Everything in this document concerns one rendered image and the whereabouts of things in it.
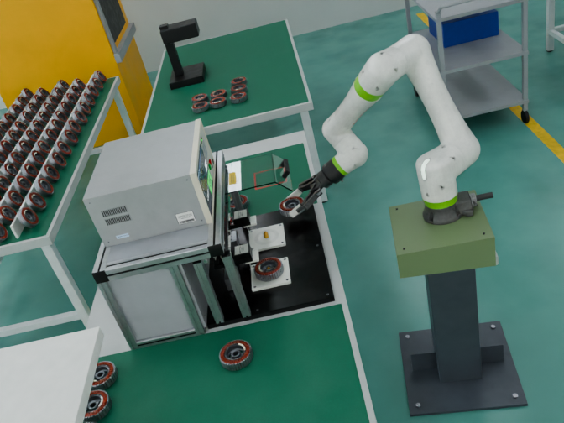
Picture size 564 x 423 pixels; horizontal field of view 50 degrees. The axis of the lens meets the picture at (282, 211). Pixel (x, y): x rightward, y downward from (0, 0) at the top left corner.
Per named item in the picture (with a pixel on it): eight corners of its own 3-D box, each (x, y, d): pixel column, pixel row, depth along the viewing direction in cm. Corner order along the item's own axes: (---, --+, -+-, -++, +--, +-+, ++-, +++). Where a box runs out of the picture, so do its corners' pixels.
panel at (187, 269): (211, 224, 273) (190, 168, 256) (206, 326, 217) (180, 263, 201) (208, 225, 273) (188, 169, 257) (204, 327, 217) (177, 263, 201)
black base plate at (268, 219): (313, 206, 270) (312, 201, 269) (335, 300, 217) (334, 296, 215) (211, 230, 273) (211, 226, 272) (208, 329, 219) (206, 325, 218)
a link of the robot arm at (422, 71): (493, 154, 224) (428, 23, 215) (467, 174, 217) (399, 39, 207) (466, 159, 236) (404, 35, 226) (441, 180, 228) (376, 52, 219)
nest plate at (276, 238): (283, 225, 260) (282, 222, 259) (285, 245, 247) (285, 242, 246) (249, 232, 260) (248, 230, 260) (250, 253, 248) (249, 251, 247)
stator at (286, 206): (304, 200, 264) (302, 192, 262) (307, 213, 255) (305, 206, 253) (279, 206, 265) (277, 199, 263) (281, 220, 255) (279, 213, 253)
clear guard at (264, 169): (287, 162, 255) (284, 149, 252) (293, 190, 235) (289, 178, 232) (213, 180, 257) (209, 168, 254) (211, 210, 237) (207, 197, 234)
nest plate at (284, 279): (288, 258, 239) (287, 257, 239) (291, 283, 227) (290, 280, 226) (251, 267, 240) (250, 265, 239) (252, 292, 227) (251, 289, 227)
